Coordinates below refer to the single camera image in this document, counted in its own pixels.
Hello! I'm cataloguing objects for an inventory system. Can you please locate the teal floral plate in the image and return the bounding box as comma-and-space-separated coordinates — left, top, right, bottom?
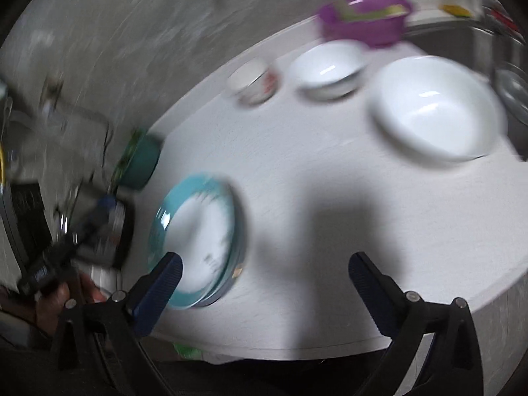
148, 174, 235, 310

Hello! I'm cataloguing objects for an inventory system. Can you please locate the large white bowl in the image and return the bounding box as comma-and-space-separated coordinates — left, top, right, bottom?
368, 55, 508, 164

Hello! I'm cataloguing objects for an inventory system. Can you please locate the floral small ceramic bowl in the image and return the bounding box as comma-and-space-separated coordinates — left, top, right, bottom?
226, 58, 278, 106

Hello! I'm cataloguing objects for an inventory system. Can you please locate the medium white bowl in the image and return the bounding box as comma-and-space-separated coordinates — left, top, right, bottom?
290, 39, 369, 101

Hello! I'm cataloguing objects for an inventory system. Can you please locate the person's left hand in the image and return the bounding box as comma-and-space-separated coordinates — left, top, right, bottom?
34, 271, 107, 335

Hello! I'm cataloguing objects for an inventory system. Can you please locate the stainless steel rice cooker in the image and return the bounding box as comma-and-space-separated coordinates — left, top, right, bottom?
54, 181, 134, 270

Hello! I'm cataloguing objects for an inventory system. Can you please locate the teal bowl with greens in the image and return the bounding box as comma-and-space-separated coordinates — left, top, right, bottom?
109, 130, 163, 191

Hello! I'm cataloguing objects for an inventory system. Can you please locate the glass bowl in sink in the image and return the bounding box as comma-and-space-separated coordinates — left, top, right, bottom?
495, 63, 528, 125

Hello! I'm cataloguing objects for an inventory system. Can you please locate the purple plastic basin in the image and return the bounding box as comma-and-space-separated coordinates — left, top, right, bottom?
317, 0, 414, 48

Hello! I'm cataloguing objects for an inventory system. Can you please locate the green peeled vegetable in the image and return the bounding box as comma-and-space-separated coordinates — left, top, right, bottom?
333, 0, 409, 22

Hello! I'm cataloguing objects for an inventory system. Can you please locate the yellow sponge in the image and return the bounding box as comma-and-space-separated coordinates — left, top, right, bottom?
439, 5, 473, 19

